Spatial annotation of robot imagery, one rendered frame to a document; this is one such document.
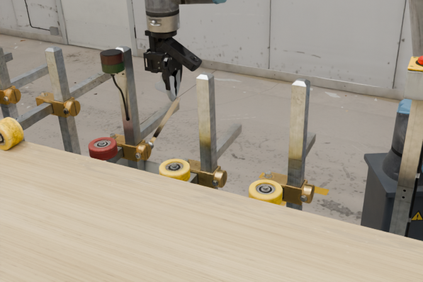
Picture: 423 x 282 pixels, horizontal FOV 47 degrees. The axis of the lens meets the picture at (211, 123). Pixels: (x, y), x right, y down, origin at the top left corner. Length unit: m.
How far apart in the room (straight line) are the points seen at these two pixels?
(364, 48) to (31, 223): 3.07
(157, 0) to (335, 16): 2.65
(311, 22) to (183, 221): 2.96
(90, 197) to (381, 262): 0.66
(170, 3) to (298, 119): 0.45
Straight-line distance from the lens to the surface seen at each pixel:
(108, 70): 1.30
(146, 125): 1.58
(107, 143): 1.42
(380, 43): 3.80
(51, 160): 1.39
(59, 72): 1.52
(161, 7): 1.29
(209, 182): 1.36
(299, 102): 1.15
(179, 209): 1.12
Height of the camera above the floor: 1.58
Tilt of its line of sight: 28 degrees down
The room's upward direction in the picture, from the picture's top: 2 degrees counter-clockwise
